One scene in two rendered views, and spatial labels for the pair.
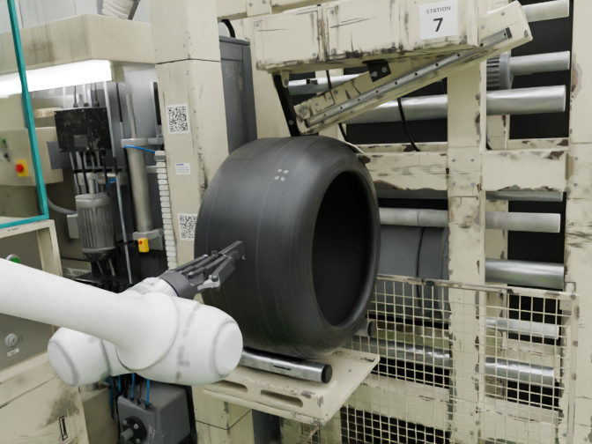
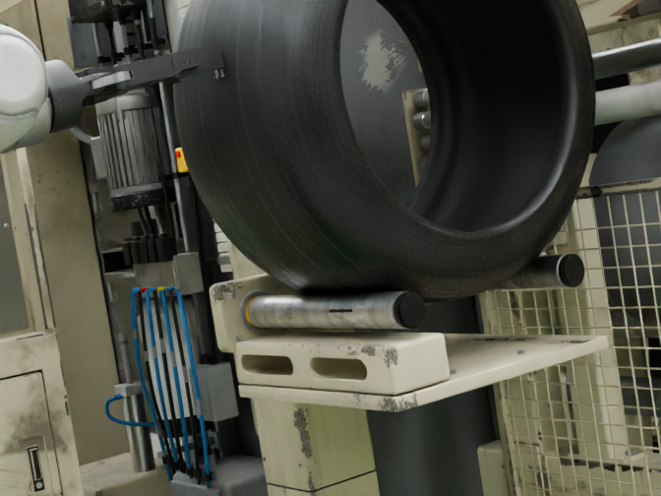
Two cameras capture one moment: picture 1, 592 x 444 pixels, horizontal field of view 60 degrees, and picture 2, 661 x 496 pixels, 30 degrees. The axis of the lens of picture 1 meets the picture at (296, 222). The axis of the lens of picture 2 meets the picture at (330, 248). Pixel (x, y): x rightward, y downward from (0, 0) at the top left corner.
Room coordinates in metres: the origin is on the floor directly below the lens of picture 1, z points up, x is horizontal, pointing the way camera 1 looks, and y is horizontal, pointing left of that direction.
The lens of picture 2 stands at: (-0.25, -0.57, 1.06)
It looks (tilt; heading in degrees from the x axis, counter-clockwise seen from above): 3 degrees down; 24
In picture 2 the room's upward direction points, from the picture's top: 9 degrees counter-clockwise
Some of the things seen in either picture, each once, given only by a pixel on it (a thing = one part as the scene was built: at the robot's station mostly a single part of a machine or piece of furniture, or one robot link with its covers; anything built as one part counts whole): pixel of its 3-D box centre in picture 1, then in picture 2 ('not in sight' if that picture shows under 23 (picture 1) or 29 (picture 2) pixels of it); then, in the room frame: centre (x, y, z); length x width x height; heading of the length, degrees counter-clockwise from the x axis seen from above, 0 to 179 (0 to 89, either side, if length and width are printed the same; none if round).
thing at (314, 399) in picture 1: (266, 384); (332, 359); (1.21, 0.10, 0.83); 0.36 x 0.09 x 0.06; 59
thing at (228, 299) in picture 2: not in sight; (332, 293); (1.42, 0.18, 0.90); 0.40 x 0.03 x 0.10; 149
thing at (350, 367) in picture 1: (295, 373); (419, 365); (1.33, 0.03, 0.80); 0.37 x 0.36 x 0.02; 149
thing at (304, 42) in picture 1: (366, 34); not in sight; (1.52, -0.23, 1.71); 0.61 x 0.25 x 0.15; 59
